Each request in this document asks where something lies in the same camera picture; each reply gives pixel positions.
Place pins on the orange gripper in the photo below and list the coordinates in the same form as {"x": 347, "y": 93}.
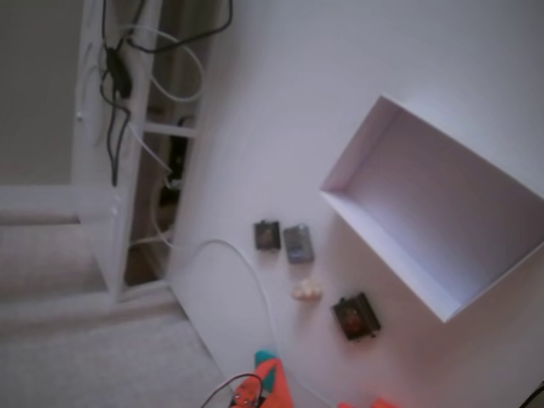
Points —
{"x": 264, "y": 384}

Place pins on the green cube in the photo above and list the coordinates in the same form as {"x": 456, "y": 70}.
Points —
{"x": 265, "y": 354}

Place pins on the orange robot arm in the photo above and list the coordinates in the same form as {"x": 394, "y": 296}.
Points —
{"x": 382, "y": 404}

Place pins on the white cardboard bin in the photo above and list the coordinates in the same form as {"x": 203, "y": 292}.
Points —
{"x": 408, "y": 212}

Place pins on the small cream figurine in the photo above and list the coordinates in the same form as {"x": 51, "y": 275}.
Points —
{"x": 307, "y": 291}

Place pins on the black case with red coin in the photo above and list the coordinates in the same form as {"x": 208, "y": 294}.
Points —
{"x": 355, "y": 316}

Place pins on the grey metal tin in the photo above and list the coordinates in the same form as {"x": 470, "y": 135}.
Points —
{"x": 298, "y": 244}

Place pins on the black case with dark coin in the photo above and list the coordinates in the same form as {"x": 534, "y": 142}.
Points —
{"x": 267, "y": 236}

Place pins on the black gooseneck stand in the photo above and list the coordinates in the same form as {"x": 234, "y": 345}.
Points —
{"x": 533, "y": 395}

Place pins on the white metal frame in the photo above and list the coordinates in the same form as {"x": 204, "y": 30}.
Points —
{"x": 106, "y": 238}

